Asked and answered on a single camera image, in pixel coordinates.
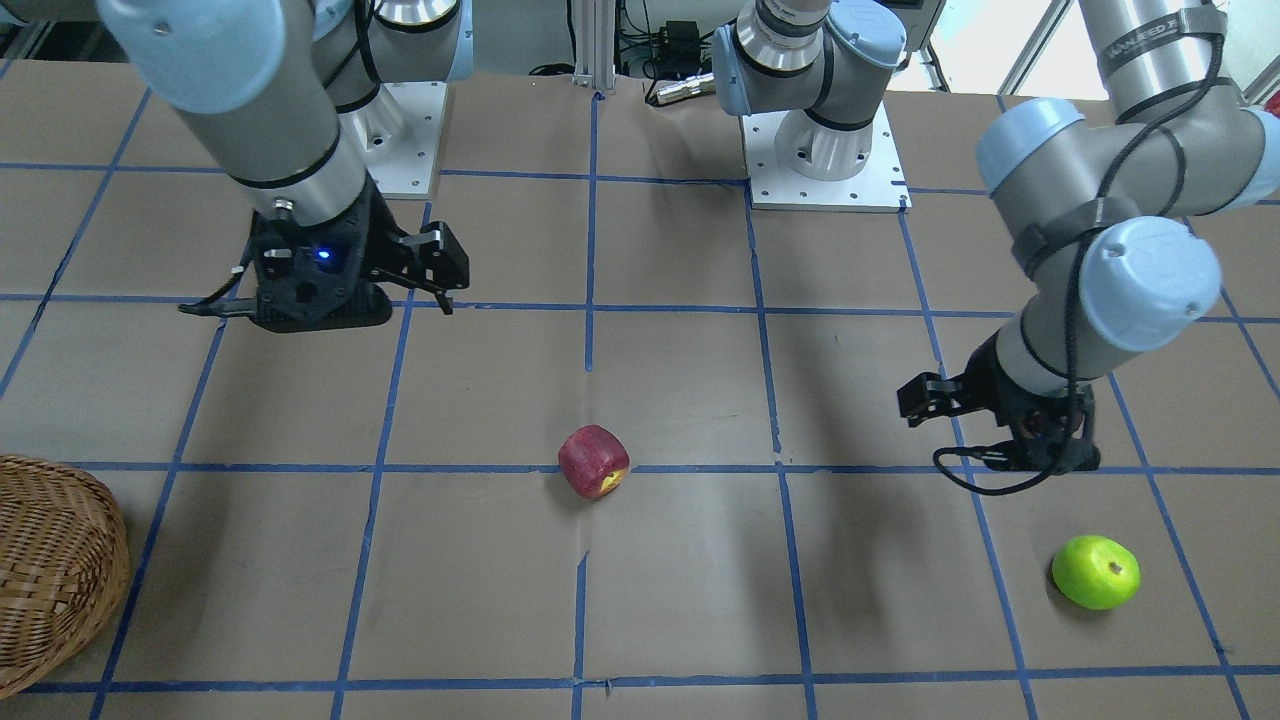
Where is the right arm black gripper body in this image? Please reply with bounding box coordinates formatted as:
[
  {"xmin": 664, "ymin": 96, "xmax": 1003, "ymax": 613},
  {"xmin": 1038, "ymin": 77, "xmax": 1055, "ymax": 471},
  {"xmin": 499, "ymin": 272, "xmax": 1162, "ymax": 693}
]
[{"xmin": 250, "ymin": 182, "xmax": 421, "ymax": 333}]

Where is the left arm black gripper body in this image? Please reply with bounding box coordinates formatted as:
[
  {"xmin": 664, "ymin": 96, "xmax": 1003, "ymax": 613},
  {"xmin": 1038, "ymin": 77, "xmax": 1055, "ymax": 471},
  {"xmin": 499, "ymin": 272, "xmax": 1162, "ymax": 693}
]
[{"xmin": 965, "ymin": 334, "xmax": 1101, "ymax": 474}]

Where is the red apple yellow top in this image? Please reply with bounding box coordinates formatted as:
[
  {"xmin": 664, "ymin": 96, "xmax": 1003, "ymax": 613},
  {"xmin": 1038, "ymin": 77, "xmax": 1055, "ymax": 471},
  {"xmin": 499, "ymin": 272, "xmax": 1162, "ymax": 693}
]
[{"xmin": 557, "ymin": 424, "xmax": 631, "ymax": 500}]

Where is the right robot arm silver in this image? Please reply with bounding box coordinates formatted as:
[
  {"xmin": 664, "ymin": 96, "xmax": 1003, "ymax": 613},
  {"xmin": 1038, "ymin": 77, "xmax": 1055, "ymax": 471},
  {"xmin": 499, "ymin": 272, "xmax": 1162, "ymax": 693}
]
[{"xmin": 95, "ymin": 1, "xmax": 474, "ymax": 333}]

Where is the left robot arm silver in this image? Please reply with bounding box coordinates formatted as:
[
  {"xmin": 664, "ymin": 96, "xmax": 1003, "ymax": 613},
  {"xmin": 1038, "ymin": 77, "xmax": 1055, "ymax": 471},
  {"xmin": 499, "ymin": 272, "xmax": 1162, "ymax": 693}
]
[{"xmin": 710, "ymin": 1, "xmax": 1277, "ymax": 480}]

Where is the brown wicker basket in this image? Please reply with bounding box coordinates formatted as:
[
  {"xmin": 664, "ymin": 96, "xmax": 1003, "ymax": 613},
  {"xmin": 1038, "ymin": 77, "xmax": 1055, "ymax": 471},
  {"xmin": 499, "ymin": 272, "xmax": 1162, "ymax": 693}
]
[{"xmin": 1, "ymin": 454, "xmax": 131, "ymax": 700}]

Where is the green apple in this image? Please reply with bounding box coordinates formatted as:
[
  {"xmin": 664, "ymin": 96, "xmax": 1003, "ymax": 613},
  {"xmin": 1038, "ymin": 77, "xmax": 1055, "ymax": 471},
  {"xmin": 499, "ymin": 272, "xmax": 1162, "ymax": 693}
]
[{"xmin": 1050, "ymin": 536, "xmax": 1142, "ymax": 611}]

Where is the silver cylinder flashlight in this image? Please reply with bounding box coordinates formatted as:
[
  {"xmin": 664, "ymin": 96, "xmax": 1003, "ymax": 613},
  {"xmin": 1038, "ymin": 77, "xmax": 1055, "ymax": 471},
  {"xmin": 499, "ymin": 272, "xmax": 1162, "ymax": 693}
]
[{"xmin": 645, "ymin": 73, "xmax": 716, "ymax": 108}]

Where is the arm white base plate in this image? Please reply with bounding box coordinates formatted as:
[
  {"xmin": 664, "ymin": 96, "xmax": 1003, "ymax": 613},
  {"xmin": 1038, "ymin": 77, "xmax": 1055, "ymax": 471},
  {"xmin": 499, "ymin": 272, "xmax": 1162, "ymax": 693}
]
[
  {"xmin": 739, "ymin": 105, "xmax": 913, "ymax": 213},
  {"xmin": 339, "ymin": 81, "xmax": 449, "ymax": 201}
]

